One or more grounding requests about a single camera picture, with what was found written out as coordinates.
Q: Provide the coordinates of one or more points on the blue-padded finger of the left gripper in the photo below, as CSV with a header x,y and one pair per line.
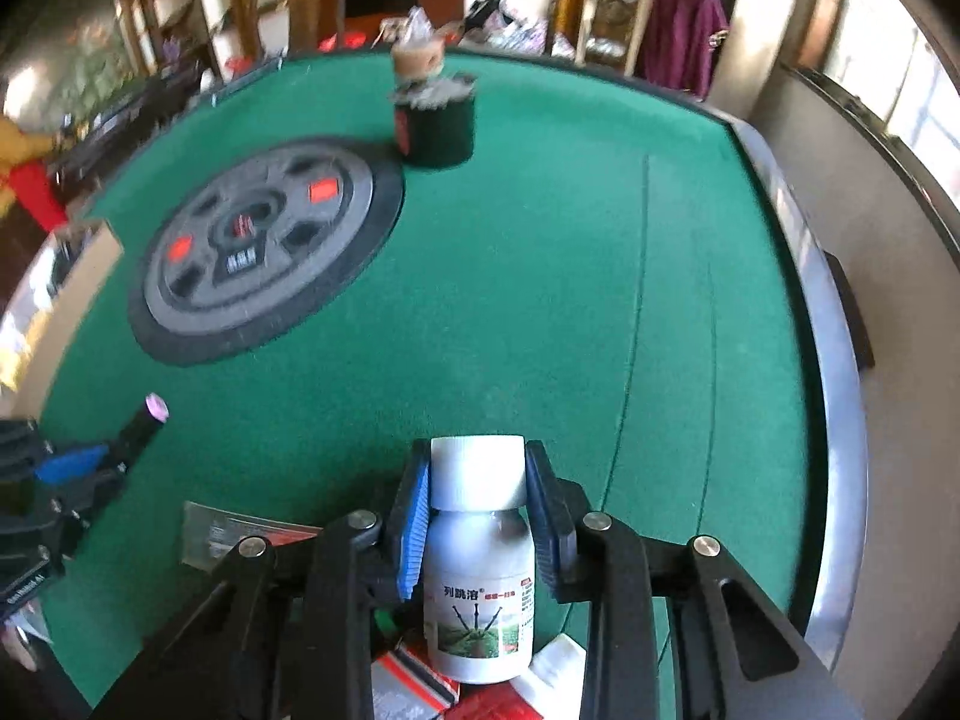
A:
x,y
75,463

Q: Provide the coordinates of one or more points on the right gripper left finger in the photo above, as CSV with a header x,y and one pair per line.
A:
x,y
406,530

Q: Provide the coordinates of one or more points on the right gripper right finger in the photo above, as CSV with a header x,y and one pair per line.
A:
x,y
552,525

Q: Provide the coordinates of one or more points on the black tube pink cap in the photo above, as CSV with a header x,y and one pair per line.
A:
x,y
139,432

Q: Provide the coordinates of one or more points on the white medicine bottle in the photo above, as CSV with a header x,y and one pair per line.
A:
x,y
478,571

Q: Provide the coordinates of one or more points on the red and white booklet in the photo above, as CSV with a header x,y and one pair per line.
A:
x,y
405,686

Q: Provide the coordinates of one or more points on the grey card on table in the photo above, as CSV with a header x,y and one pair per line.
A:
x,y
208,533

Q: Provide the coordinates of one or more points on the open cardboard box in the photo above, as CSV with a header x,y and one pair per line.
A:
x,y
48,306

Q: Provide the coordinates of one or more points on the round grey table centre console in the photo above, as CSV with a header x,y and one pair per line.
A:
x,y
263,245

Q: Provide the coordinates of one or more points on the person in yellow top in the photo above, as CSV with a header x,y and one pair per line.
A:
x,y
24,175

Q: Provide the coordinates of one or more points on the wooden chair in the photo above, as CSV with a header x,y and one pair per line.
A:
x,y
608,32

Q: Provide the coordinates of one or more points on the maroon cloth on chair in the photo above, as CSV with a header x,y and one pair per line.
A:
x,y
677,47

